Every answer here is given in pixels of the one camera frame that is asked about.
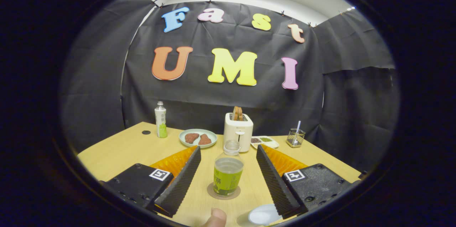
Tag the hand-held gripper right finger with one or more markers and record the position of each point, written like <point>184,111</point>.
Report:
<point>272,180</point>

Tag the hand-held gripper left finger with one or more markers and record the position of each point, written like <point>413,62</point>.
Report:
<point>183,184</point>

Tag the brown round coaster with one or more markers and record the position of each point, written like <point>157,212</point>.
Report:
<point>211,192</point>

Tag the pale blue cup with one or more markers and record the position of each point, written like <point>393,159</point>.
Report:
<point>263,215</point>

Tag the clear green label juice bottle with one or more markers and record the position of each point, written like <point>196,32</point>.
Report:
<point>228,180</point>

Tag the tall white green bottle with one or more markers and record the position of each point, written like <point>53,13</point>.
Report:
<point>161,122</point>

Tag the white divided snack tray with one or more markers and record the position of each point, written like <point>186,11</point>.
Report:
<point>265,142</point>

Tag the brown meat piece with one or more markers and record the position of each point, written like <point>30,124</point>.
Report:
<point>191,138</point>
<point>205,140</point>

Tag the pale green plate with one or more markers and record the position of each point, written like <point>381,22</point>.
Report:
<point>211,135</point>

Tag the cream toaster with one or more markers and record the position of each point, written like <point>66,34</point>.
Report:
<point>238,130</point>

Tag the wooden table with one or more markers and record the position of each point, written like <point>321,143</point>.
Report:
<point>117,152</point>

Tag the brown toast slice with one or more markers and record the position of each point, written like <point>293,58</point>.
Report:
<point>237,113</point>

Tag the black backdrop cloth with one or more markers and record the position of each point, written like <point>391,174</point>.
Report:
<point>213,106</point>

